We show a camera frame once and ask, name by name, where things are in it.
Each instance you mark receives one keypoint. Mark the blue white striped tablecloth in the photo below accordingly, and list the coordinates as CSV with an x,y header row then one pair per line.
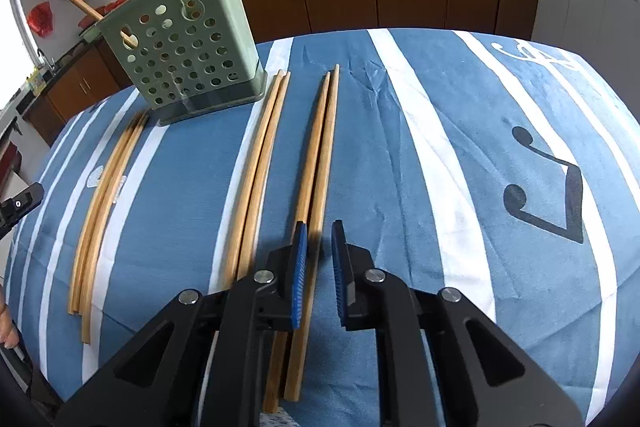
x,y
425,157

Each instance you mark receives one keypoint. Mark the metal sink faucet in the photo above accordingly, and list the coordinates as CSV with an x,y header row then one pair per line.
x,y
46,59

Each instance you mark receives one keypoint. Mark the green perforated chopstick holder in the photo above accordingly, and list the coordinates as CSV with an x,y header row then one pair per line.
x,y
200,47

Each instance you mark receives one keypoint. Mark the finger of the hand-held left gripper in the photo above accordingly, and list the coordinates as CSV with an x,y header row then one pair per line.
x,y
22,202

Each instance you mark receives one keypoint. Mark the bright window beside sink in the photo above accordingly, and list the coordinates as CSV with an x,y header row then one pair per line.
x,y
12,42

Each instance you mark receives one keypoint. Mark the red plastic bag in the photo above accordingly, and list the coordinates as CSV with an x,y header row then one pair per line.
x,y
40,19

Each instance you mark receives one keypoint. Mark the yellow detergent bottle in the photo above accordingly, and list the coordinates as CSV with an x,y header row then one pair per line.
x,y
36,82

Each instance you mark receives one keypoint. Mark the green plastic basin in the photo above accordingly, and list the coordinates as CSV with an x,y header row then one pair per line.
x,y
90,32

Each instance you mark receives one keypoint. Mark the person's left hand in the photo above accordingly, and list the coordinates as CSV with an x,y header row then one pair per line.
x,y
7,324

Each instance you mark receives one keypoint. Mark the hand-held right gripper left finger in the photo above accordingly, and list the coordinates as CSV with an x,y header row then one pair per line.
x,y
299,279

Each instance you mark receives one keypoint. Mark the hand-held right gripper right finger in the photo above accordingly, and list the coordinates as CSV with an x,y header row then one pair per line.
x,y
339,279

